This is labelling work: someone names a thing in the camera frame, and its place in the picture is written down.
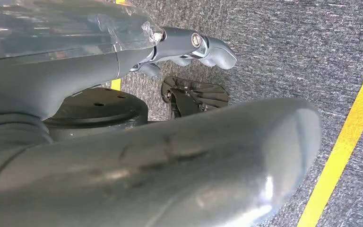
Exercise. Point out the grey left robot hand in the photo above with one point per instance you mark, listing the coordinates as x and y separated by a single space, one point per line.
169 172

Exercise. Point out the yellow floor tape line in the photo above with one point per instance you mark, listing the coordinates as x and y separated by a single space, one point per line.
341 150
115 84

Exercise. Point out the black robot hip joint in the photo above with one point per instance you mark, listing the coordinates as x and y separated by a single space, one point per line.
106 109

